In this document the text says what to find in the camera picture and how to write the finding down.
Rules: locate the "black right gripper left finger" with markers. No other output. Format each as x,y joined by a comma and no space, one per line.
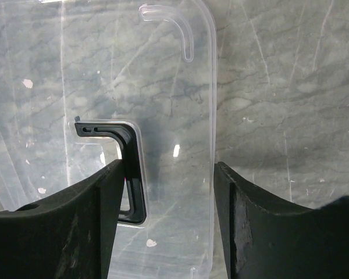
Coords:
69,234

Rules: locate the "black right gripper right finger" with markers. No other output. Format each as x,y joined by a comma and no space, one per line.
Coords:
265,236

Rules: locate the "clear box lid black handle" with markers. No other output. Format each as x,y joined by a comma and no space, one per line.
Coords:
148,64

